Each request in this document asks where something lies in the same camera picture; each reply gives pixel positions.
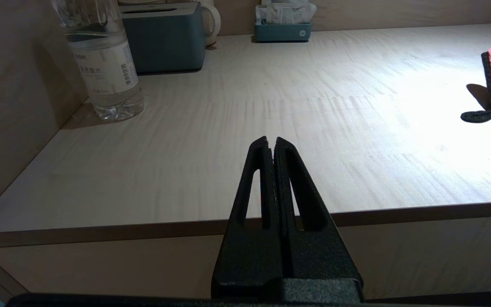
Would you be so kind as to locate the grey tissue box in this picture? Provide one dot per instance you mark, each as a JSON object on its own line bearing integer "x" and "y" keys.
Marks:
{"x": 164, "y": 42}

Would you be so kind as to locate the blue-grey sachet tray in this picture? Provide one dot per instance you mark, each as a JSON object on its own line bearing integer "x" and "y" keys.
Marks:
{"x": 281, "y": 32}

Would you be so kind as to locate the white ceramic mug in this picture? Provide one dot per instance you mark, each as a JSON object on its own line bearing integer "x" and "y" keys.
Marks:
{"x": 212, "y": 25}

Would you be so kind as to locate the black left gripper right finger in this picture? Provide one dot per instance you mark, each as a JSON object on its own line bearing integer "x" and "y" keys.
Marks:
{"x": 318, "y": 256}

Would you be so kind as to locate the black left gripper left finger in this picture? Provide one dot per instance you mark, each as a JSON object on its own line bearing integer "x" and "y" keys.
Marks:
{"x": 249, "y": 256}

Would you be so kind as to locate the clear plastic water bottle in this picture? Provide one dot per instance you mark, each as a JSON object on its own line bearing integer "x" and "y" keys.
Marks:
{"x": 105, "y": 64}

